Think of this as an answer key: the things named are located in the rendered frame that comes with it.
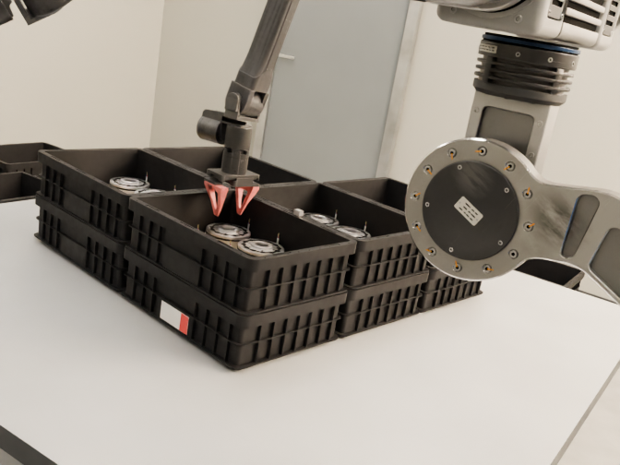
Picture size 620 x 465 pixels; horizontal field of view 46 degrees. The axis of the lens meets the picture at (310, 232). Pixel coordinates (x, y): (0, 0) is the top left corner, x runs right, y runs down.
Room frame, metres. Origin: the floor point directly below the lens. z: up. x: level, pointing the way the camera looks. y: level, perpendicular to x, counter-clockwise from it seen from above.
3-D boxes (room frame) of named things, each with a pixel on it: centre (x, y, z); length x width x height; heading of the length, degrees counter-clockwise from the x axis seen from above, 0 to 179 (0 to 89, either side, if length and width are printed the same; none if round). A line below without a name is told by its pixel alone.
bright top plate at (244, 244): (1.49, 0.10, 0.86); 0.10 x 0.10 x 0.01
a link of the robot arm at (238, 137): (1.58, 0.19, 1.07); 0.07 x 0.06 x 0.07; 59
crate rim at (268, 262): (1.44, 0.14, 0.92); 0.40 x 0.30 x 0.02; 49
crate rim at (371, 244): (1.67, -0.05, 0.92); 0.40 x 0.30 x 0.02; 49
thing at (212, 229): (1.57, 0.18, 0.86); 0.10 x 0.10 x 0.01
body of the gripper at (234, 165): (1.58, 0.19, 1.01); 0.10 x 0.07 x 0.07; 134
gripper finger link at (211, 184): (1.56, 0.20, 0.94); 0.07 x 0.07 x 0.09; 44
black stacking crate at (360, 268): (1.67, -0.05, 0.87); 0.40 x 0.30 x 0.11; 49
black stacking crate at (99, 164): (1.71, 0.44, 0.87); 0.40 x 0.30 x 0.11; 49
